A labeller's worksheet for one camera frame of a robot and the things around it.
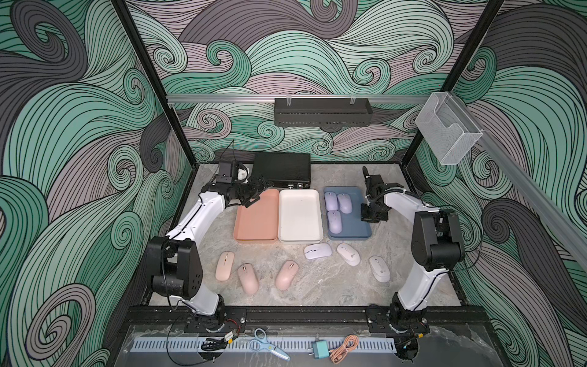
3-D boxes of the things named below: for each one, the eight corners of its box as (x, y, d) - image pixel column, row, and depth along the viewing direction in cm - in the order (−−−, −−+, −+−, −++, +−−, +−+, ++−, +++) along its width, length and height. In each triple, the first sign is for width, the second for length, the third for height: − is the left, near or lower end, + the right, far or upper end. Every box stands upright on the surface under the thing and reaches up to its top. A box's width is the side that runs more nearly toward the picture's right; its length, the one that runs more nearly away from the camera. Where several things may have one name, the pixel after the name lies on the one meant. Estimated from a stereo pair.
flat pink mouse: (215, 280, 83) (214, 279, 82) (221, 253, 90) (219, 251, 89) (231, 280, 83) (229, 279, 82) (235, 253, 90) (234, 251, 89)
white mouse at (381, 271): (373, 282, 83) (375, 280, 81) (368, 258, 89) (369, 255, 87) (389, 282, 83) (392, 280, 81) (383, 258, 89) (385, 255, 87)
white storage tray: (277, 243, 93) (277, 240, 91) (279, 193, 110) (279, 189, 108) (324, 243, 93) (325, 240, 91) (319, 193, 110) (319, 189, 108)
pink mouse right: (272, 285, 83) (271, 282, 80) (286, 259, 89) (286, 256, 87) (286, 293, 81) (286, 291, 78) (300, 267, 87) (300, 264, 85)
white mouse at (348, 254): (333, 251, 91) (334, 248, 89) (341, 241, 93) (342, 239, 92) (354, 269, 86) (356, 267, 84) (363, 259, 89) (364, 256, 87)
